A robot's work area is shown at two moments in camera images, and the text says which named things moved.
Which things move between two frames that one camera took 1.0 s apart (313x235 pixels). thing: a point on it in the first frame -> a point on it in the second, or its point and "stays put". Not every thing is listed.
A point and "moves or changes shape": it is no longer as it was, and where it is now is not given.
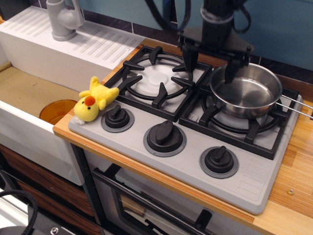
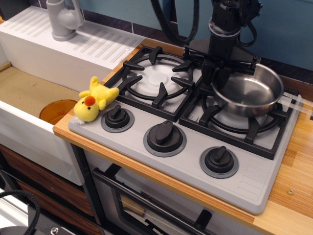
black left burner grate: (155, 80) stays put
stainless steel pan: (255, 91) moves or changes shape
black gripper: (221, 39) -> (226, 51)
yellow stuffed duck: (89, 103) stays put
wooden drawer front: (62, 216) stays put
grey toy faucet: (64, 22) stays put
